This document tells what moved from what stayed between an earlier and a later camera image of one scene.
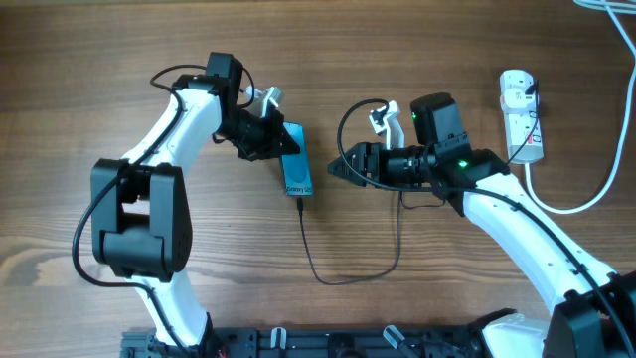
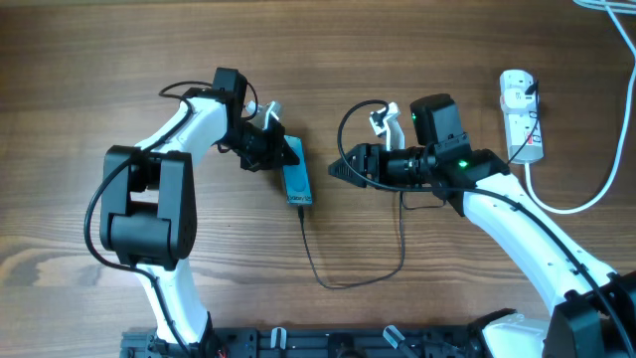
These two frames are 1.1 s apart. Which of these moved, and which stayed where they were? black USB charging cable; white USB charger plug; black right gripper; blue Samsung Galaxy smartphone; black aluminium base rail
Moved: blue Samsung Galaxy smartphone; black USB charging cable
Stayed: black right gripper; white USB charger plug; black aluminium base rail
